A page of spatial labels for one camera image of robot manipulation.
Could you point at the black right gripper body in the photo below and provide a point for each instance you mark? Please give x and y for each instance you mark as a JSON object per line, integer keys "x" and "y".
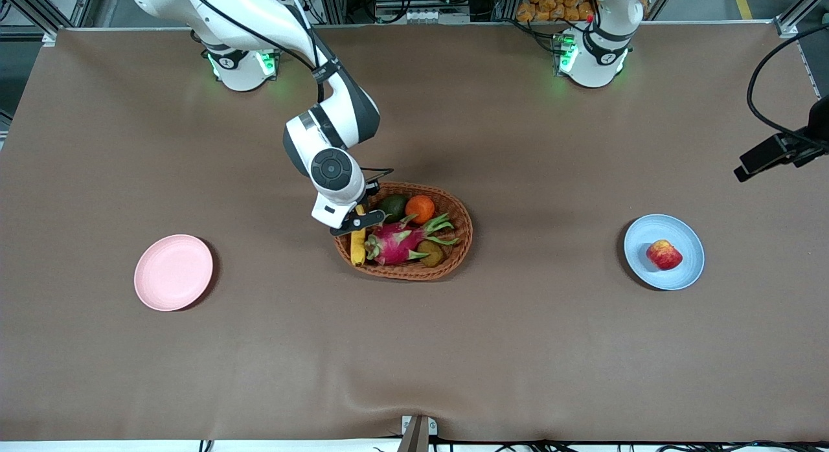
{"x": 371, "y": 189}

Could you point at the yellow banana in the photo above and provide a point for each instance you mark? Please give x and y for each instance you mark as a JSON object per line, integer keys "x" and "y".
{"x": 357, "y": 248}

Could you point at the red apple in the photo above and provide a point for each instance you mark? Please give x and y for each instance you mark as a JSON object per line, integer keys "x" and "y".
{"x": 664, "y": 254}

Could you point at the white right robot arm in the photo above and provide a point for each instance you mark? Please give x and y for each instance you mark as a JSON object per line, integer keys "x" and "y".
{"x": 337, "y": 115}

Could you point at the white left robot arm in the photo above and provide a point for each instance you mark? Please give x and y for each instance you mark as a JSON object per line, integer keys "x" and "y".
{"x": 596, "y": 54}

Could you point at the green avocado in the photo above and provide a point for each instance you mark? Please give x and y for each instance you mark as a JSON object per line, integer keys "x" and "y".
{"x": 393, "y": 207}

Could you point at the orange fruit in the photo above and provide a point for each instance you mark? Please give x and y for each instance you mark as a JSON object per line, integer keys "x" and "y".
{"x": 420, "y": 208}

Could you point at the pink dragon fruit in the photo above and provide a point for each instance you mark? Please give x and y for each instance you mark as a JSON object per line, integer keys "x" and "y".
{"x": 395, "y": 241}

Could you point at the brown wicker basket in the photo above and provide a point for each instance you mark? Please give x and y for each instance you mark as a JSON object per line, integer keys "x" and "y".
{"x": 401, "y": 272}

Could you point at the brown kiwi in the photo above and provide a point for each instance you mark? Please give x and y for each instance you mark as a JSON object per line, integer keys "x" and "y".
{"x": 430, "y": 254}

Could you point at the blue plate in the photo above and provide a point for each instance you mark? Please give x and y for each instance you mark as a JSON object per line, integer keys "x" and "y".
{"x": 686, "y": 271}

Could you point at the brown table cloth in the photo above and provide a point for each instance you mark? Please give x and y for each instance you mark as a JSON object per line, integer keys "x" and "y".
{"x": 414, "y": 348}

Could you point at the grey electronics box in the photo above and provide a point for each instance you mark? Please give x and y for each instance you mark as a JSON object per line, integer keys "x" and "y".
{"x": 421, "y": 5}

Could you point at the pink plate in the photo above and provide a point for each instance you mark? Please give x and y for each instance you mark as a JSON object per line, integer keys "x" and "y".
{"x": 173, "y": 272}

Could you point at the bag of orange snacks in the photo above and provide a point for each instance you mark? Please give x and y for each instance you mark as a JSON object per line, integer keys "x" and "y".
{"x": 550, "y": 5}

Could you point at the aluminium frame beam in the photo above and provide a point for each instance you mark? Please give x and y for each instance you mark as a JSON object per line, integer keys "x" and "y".
{"x": 39, "y": 11}
{"x": 793, "y": 21}

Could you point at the white metal table bracket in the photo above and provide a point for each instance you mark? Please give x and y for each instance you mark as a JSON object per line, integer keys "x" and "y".
{"x": 408, "y": 425}

